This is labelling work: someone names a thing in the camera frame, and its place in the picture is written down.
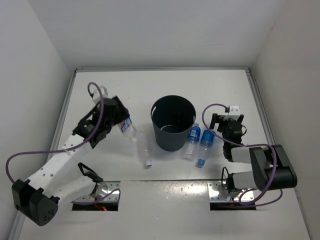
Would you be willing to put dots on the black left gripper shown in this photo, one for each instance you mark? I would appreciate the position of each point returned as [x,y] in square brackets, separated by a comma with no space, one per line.
[122,111]

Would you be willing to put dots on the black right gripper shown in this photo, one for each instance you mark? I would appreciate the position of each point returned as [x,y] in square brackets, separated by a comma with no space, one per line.
[217,119]

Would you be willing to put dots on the clear bottle orange blue label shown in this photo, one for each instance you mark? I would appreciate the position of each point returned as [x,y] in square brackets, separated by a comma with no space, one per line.
[128,130]

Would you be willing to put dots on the clear unlabelled plastic bottle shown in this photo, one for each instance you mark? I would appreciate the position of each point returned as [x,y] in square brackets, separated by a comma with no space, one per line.
[144,147]

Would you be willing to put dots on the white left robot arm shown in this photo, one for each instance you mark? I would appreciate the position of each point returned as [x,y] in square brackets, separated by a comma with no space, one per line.
[64,178]

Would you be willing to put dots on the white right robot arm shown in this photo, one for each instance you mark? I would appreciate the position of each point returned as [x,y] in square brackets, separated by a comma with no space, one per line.
[260,159]

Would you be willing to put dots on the dark grey garbage bin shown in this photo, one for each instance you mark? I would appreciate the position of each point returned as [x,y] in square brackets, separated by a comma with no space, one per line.
[172,118]

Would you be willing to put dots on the blue capped plastic bottle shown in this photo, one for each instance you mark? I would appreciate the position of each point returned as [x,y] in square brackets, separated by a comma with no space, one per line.
[205,147]

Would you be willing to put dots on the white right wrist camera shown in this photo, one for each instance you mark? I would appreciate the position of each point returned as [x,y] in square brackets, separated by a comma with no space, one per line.
[233,113]

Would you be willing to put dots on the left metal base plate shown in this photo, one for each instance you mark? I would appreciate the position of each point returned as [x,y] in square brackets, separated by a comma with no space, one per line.
[105,192]

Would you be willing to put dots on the metal base plate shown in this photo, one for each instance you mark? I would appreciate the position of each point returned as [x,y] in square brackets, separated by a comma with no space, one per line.
[218,195]
[105,192]

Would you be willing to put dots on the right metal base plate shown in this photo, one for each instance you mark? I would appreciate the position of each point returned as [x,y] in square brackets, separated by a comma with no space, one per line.
[218,195]

